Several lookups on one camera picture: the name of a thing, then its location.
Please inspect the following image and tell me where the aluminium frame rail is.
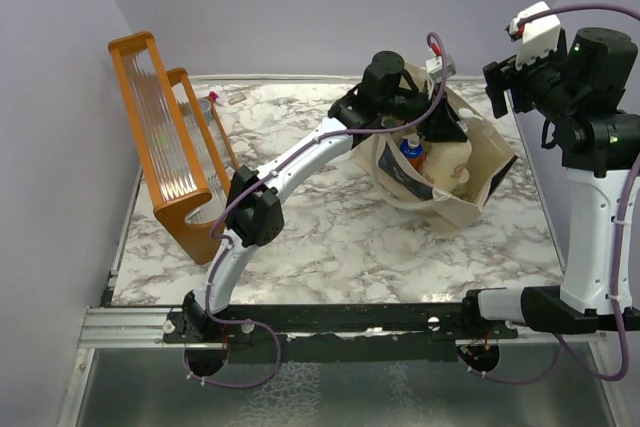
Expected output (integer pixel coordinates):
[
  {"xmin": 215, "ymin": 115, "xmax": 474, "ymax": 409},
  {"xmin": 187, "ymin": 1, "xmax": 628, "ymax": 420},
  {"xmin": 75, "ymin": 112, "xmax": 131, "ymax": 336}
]
[{"xmin": 77, "ymin": 304, "xmax": 609, "ymax": 351}]

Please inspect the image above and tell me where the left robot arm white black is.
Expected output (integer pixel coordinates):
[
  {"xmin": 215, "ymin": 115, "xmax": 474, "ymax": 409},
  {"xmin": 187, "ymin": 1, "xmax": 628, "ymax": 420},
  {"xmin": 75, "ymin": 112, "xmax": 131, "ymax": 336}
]
[{"xmin": 182, "ymin": 41, "xmax": 455, "ymax": 342}]

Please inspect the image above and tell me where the beige canvas tote bag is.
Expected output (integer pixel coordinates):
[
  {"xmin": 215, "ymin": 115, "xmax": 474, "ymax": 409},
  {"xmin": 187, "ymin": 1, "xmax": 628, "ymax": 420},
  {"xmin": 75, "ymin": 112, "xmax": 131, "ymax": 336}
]
[{"xmin": 352, "ymin": 88, "xmax": 517, "ymax": 237}]

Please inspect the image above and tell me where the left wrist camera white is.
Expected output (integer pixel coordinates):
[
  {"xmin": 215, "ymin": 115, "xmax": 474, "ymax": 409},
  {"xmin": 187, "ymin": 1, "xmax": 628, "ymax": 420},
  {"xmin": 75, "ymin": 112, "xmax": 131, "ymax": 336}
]
[{"xmin": 425, "ymin": 54, "xmax": 457, "ymax": 83}]

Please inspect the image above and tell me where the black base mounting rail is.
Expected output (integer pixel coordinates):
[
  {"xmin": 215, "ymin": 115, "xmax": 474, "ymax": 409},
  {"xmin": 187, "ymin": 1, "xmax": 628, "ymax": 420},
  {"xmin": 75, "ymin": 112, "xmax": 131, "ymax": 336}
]
[{"xmin": 163, "ymin": 301, "xmax": 517, "ymax": 364}]

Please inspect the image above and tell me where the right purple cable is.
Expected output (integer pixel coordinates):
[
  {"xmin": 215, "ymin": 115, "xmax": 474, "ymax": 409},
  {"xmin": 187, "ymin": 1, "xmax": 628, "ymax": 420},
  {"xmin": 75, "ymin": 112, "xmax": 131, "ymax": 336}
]
[{"xmin": 462, "ymin": 2, "xmax": 640, "ymax": 386}]

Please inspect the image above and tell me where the beige pump lotion bottle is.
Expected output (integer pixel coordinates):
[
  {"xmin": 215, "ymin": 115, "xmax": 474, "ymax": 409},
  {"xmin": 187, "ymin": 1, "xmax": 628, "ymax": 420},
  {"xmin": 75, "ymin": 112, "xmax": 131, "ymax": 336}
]
[{"xmin": 421, "ymin": 107, "xmax": 482, "ymax": 192}]

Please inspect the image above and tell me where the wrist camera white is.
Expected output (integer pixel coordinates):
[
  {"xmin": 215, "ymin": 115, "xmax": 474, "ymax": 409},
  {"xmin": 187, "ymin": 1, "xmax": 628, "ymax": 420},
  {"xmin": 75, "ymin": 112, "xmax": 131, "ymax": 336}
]
[
  {"xmin": 506, "ymin": 1, "xmax": 561, "ymax": 70},
  {"xmin": 425, "ymin": 54, "xmax": 457, "ymax": 83}
]

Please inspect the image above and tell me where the orange bottle blue cap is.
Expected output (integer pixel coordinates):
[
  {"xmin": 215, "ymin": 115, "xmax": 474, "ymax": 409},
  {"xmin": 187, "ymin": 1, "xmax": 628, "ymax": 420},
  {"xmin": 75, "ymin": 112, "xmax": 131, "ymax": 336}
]
[{"xmin": 400, "ymin": 136, "xmax": 426, "ymax": 172}]

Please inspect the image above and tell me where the short orange wooden rack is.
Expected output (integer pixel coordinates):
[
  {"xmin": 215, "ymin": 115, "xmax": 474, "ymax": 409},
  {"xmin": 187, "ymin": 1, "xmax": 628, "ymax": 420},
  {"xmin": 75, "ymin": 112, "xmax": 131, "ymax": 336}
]
[{"xmin": 167, "ymin": 68, "xmax": 239, "ymax": 191}]

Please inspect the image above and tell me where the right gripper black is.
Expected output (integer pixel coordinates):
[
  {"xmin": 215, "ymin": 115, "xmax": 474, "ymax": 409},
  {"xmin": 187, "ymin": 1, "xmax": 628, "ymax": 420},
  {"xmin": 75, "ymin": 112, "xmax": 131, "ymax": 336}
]
[{"xmin": 485, "ymin": 33, "xmax": 579, "ymax": 123}]

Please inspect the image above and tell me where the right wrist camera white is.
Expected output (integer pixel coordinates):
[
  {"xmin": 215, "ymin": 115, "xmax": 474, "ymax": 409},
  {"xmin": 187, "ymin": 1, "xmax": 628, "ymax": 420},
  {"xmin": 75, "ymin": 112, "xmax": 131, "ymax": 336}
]
[{"xmin": 506, "ymin": 1, "xmax": 561, "ymax": 70}]

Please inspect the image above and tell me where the clear bottle black cap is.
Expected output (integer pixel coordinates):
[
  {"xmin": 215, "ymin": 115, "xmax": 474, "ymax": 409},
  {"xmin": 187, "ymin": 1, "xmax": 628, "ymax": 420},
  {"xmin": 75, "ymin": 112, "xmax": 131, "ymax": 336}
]
[{"xmin": 381, "ymin": 117, "xmax": 399, "ymax": 130}]

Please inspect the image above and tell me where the small pink white tube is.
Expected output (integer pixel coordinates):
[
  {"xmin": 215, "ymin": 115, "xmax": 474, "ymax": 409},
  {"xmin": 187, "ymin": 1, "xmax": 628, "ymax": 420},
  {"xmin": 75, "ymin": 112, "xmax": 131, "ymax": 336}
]
[{"xmin": 208, "ymin": 91, "xmax": 222, "ymax": 103}]

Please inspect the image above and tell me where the tall orange wooden rack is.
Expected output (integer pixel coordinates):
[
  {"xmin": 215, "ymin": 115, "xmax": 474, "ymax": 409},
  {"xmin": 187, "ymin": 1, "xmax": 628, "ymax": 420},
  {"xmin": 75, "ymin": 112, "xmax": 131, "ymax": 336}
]
[{"xmin": 108, "ymin": 31, "xmax": 229, "ymax": 264}]

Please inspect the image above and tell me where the grey tape roll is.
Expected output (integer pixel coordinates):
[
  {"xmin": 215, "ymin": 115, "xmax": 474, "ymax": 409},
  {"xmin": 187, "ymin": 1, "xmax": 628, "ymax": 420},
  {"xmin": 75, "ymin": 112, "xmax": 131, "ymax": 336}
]
[{"xmin": 198, "ymin": 98, "xmax": 215, "ymax": 123}]

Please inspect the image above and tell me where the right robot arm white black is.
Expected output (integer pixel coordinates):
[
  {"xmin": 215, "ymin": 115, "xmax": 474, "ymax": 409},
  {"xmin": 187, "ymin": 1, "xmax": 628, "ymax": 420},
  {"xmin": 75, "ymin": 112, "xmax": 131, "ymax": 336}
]
[{"xmin": 459, "ymin": 26, "xmax": 639, "ymax": 338}]

